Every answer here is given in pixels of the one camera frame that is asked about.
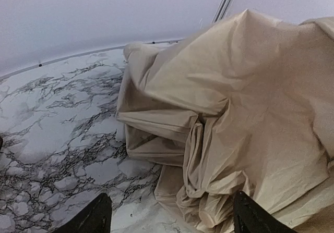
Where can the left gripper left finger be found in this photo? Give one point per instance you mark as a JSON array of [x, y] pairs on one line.
[[95, 217]]

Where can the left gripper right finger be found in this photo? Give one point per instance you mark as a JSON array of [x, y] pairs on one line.
[[250, 217]]

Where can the beige folding umbrella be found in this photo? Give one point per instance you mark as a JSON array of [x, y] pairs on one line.
[[243, 105]]

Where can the right aluminium frame post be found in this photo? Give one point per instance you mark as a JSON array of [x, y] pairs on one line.
[[222, 10]]

